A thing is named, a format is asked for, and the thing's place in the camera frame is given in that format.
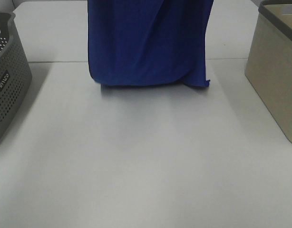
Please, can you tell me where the blue microfibre towel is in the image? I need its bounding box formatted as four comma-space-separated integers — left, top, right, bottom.
87, 0, 213, 87

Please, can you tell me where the beige bin with grey rim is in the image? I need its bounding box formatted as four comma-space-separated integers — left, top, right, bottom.
245, 0, 292, 143

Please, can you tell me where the grey perforated plastic basket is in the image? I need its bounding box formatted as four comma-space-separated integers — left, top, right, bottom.
0, 11, 32, 141

